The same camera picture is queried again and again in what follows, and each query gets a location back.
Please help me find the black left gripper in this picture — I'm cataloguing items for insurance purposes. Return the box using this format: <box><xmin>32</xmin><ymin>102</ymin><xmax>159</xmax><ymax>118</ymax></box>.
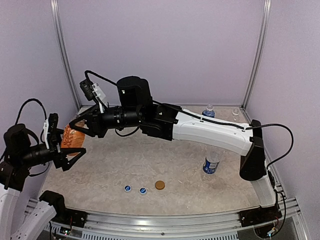
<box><xmin>18</xmin><ymin>128</ymin><xmax>85</xmax><ymax>170</ymax></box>

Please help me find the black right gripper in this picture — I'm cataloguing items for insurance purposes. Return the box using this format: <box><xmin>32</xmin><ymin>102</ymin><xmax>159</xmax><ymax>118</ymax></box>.
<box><xmin>70</xmin><ymin>102</ymin><xmax>142</xmax><ymax>137</ymax></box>

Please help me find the orange juice bottle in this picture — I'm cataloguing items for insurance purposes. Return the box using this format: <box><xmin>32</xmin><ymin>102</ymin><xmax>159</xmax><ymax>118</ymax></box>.
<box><xmin>60</xmin><ymin>124</ymin><xmax>85</xmax><ymax>149</ymax></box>

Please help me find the white blue bottle cap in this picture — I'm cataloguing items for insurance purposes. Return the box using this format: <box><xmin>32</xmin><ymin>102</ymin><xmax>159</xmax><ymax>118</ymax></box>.
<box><xmin>139</xmin><ymin>187</ymin><xmax>147</xmax><ymax>195</ymax></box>
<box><xmin>124</xmin><ymin>185</ymin><xmax>132</xmax><ymax>193</ymax></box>

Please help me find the gold juice bottle cap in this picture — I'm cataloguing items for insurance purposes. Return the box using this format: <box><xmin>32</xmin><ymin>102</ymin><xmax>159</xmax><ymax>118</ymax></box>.
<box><xmin>154</xmin><ymin>180</ymin><xmax>166</xmax><ymax>190</ymax></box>

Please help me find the blue label water bottle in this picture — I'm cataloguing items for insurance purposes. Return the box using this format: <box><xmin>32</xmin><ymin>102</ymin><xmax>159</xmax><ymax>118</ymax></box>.
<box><xmin>202</xmin><ymin>104</ymin><xmax>215</xmax><ymax>118</ymax></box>

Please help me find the Pepsi water bottle blue cap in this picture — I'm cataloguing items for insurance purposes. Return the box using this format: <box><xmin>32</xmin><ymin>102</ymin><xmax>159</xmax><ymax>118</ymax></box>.
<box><xmin>202</xmin><ymin>146</ymin><xmax>226</xmax><ymax>175</ymax></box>

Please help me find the clear plastic bottle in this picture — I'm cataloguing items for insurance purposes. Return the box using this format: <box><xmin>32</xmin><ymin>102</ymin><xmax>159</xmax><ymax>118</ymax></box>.
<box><xmin>232</xmin><ymin>107</ymin><xmax>240</xmax><ymax>123</ymax></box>

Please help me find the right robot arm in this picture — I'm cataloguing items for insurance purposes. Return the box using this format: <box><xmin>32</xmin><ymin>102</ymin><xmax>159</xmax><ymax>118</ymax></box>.
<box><xmin>69</xmin><ymin>76</ymin><xmax>277</xmax><ymax>222</ymax></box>

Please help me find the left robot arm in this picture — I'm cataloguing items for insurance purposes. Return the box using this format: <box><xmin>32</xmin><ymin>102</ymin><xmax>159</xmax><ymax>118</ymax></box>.
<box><xmin>0</xmin><ymin>113</ymin><xmax>87</xmax><ymax>240</ymax></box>

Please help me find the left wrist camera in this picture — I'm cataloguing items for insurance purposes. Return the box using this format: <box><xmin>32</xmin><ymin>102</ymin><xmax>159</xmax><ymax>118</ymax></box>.
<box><xmin>42</xmin><ymin>113</ymin><xmax>59</xmax><ymax>150</ymax></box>

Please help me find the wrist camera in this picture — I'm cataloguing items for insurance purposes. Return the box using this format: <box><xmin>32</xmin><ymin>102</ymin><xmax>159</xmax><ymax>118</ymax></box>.
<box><xmin>42</xmin><ymin>113</ymin><xmax>59</xmax><ymax>150</ymax></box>
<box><xmin>79</xmin><ymin>79</ymin><xmax>109</xmax><ymax>113</ymax></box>

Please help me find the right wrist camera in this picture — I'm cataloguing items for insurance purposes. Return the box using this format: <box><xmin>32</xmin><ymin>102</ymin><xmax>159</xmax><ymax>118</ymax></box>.
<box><xmin>79</xmin><ymin>79</ymin><xmax>109</xmax><ymax>113</ymax></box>

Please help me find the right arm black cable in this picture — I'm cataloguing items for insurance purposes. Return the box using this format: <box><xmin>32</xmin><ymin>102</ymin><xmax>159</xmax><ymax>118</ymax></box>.
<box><xmin>84</xmin><ymin>69</ymin><xmax>118</xmax><ymax>87</ymax></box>

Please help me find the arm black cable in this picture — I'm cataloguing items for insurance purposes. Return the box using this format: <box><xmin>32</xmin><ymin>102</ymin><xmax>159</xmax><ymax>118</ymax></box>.
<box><xmin>84</xmin><ymin>69</ymin><xmax>118</xmax><ymax>87</ymax></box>
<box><xmin>13</xmin><ymin>98</ymin><xmax>48</xmax><ymax>126</ymax></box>

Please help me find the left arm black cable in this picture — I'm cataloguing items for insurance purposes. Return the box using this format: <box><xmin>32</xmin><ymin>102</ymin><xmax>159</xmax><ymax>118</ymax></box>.
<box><xmin>13</xmin><ymin>98</ymin><xmax>48</xmax><ymax>126</ymax></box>

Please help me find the front aluminium frame rail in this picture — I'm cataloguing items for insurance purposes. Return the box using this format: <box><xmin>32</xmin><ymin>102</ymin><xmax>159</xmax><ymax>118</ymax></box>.
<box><xmin>39</xmin><ymin>198</ymin><xmax>310</xmax><ymax>240</ymax></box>

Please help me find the left aluminium corner post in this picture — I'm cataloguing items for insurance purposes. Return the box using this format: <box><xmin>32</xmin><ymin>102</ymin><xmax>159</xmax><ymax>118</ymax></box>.
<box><xmin>50</xmin><ymin>0</ymin><xmax>82</xmax><ymax>110</ymax></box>

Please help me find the aluminium corner post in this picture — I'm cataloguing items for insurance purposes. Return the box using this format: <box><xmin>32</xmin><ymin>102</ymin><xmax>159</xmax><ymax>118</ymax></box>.
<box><xmin>241</xmin><ymin>0</ymin><xmax>272</xmax><ymax>111</ymax></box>
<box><xmin>50</xmin><ymin>0</ymin><xmax>82</xmax><ymax>110</ymax></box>

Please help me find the right aluminium corner post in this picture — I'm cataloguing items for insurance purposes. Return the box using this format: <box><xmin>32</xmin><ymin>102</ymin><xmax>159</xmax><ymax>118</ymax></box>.
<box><xmin>241</xmin><ymin>0</ymin><xmax>272</xmax><ymax>111</ymax></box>

